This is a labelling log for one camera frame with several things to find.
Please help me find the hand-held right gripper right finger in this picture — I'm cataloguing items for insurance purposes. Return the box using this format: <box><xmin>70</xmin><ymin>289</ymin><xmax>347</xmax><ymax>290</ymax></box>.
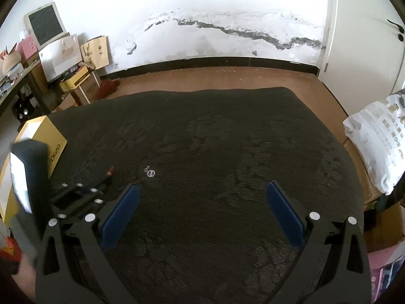
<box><xmin>266</xmin><ymin>181</ymin><xmax>371</xmax><ymax>304</ymax></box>

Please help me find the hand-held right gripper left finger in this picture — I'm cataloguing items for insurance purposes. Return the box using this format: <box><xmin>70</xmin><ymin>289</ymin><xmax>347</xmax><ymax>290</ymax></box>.
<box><xmin>35</xmin><ymin>184</ymin><xmax>141</xmax><ymax>304</ymax></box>

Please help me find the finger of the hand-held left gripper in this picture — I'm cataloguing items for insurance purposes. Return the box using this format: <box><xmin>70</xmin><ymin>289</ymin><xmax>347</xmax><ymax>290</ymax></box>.
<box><xmin>51</xmin><ymin>176</ymin><xmax>113</xmax><ymax>205</ymax></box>
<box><xmin>58</xmin><ymin>184</ymin><xmax>110</xmax><ymax>219</ymax></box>

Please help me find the yellow cardboard box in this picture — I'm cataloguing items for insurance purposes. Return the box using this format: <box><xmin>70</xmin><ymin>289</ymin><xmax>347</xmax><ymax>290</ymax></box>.
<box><xmin>0</xmin><ymin>116</ymin><xmax>68</xmax><ymax>225</ymax></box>

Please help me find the person's left forearm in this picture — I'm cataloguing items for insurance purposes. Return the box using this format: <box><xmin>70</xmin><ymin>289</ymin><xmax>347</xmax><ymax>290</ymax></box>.
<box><xmin>13</xmin><ymin>260</ymin><xmax>37</xmax><ymax>298</ymax></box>

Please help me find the black metal shelf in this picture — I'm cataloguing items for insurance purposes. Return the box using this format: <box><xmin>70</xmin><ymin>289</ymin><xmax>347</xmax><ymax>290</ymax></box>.
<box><xmin>0</xmin><ymin>66</ymin><xmax>51</xmax><ymax>124</ymax></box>

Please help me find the red packet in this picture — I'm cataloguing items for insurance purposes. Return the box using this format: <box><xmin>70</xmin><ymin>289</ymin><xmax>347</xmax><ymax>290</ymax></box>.
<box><xmin>0</xmin><ymin>234</ymin><xmax>23</xmax><ymax>276</ymax></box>

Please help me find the dark floral patterned blanket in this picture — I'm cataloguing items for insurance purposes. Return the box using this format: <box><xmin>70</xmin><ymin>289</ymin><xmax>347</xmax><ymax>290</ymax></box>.
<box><xmin>41</xmin><ymin>86</ymin><xmax>364</xmax><ymax>304</ymax></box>

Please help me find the brown cardboard box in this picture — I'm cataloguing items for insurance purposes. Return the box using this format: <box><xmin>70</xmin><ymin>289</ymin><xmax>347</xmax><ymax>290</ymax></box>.
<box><xmin>71</xmin><ymin>71</ymin><xmax>102</xmax><ymax>105</ymax></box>

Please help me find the open cardboard box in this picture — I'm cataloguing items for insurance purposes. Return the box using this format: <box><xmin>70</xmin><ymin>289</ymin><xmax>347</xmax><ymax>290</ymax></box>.
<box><xmin>362</xmin><ymin>201</ymin><xmax>405</xmax><ymax>254</ymax></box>

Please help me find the yellow and black box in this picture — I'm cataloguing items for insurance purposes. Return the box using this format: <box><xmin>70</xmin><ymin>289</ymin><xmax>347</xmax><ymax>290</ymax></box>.
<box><xmin>58</xmin><ymin>66</ymin><xmax>95</xmax><ymax>93</ymax></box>

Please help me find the red cloth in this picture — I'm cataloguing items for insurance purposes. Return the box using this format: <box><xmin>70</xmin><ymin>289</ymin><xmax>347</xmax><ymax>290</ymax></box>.
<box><xmin>96</xmin><ymin>79</ymin><xmax>120</xmax><ymax>99</ymax></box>

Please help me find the white printed plastic bag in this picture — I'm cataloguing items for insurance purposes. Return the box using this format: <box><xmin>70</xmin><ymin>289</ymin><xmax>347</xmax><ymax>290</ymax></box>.
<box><xmin>342</xmin><ymin>93</ymin><xmax>405</xmax><ymax>196</ymax></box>

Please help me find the pink and blue package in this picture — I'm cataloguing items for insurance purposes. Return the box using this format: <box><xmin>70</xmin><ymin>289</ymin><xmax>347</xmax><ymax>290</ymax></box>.
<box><xmin>367</xmin><ymin>244</ymin><xmax>405</xmax><ymax>301</ymax></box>

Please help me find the pink box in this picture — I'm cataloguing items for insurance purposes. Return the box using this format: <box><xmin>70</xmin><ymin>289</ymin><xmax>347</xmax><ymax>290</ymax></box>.
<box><xmin>16</xmin><ymin>36</ymin><xmax>40</xmax><ymax>62</ymax></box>

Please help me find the tan paper bag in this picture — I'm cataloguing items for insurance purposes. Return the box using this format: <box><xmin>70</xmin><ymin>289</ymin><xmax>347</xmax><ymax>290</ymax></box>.
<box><xmin>80</xmin><ymin>35</ymin><xmax>110</xmax><ymax>70</ymax></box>

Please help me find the white old monitor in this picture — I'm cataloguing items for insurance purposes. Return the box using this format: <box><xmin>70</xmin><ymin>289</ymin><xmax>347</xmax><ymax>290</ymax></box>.
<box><xmin>24</xmin><ymin>2</ymin><xmax>67</xmax><ymax>47</ymax></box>

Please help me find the white door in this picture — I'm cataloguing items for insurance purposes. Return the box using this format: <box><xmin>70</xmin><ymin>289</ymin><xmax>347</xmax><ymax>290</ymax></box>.
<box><xmin>318</xmin><ymin>0</ymin><xmax>405</xmax><ymax>118</ymax></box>

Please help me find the black door handle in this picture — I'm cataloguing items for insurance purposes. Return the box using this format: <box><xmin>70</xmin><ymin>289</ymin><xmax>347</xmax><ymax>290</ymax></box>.
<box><xmin>388</xmin><ymin>19</ymin><xmax>405</xmax><ymax>42</ymax></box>

